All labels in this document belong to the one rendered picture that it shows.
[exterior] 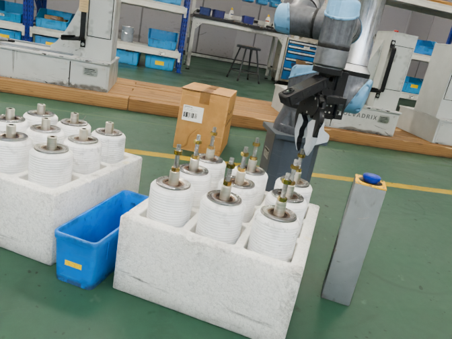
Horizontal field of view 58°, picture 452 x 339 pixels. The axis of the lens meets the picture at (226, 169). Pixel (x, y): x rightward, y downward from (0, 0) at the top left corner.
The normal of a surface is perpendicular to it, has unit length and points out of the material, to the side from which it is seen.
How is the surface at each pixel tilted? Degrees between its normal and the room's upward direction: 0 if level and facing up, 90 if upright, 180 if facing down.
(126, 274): 90
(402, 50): 90
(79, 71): 90
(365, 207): 90
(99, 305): 0
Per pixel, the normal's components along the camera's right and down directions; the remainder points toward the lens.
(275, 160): -0.59, 0.15
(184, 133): -0.13, 0.27
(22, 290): 0.18, -0.93
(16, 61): 0.14, 0.33
